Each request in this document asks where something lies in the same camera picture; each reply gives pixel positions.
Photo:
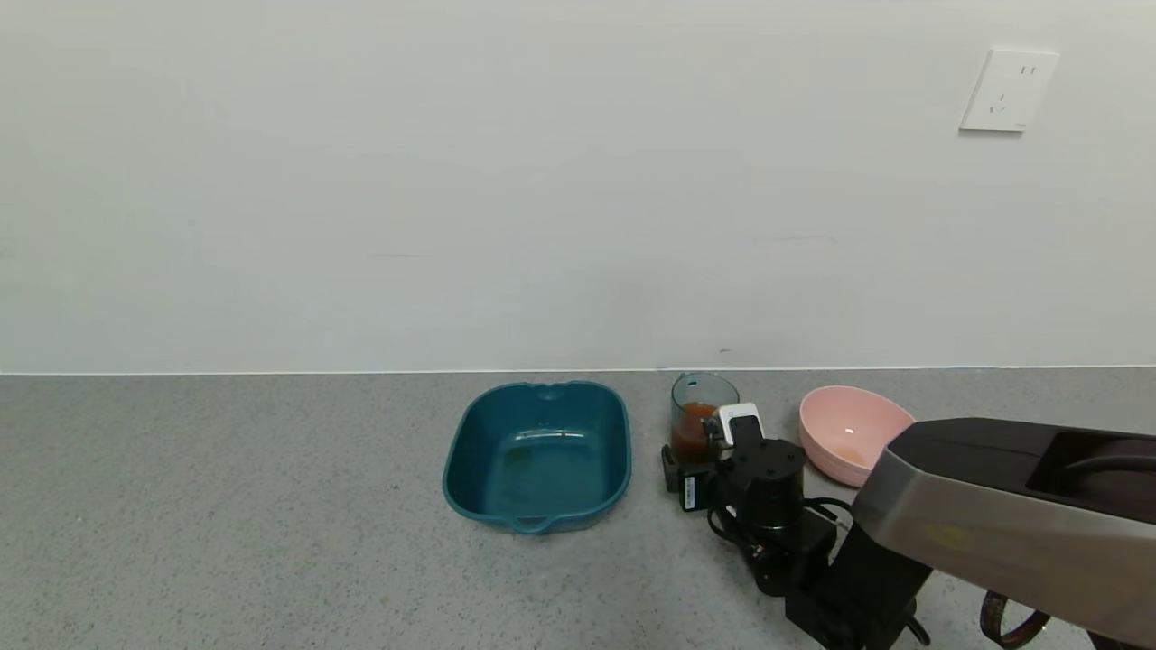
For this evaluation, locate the ribbed clear blue cup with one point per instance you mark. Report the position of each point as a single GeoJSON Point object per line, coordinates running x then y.
{"type": "Point", "coordinates": [695, 388]}

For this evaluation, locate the white wall socket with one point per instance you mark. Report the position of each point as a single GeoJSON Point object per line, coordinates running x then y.
{"type": "Point", "coordinates": [1007, 90]}

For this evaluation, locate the orange brown liquid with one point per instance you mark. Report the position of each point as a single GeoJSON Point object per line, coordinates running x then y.
{"type": "Point", "coordinates": [691, 429]}

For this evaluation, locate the teal plastic basin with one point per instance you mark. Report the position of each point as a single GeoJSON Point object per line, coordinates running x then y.
{"type": "Point", "coordinates": [542, 460]}

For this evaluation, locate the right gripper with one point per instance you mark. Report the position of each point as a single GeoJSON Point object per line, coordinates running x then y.
{"type": "Point", "coordinates": [688, 488]}

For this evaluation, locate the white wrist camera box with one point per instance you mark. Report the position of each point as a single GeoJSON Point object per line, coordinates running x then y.
{"type": "Point", "coordinates": [742, 417]}

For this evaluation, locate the pink bowl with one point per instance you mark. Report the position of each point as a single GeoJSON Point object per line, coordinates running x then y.
{"type": "Point", "coordinates": [840, 424]}

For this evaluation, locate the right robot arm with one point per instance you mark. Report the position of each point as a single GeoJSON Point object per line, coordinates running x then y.
{"type": "Point", "coordinates": [957, 506]}

